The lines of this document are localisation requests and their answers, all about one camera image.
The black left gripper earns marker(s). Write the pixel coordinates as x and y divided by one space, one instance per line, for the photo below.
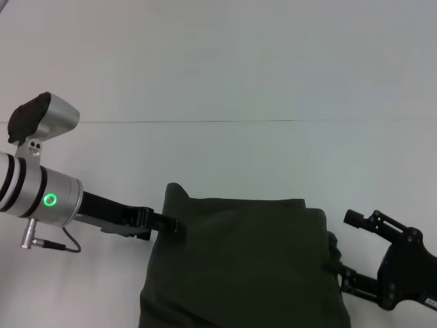
109 215

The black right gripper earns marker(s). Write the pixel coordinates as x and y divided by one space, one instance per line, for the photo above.
406 270

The dark green shirt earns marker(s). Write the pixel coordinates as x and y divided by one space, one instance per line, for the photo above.
239 266

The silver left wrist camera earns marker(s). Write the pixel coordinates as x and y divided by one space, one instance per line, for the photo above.
37 118

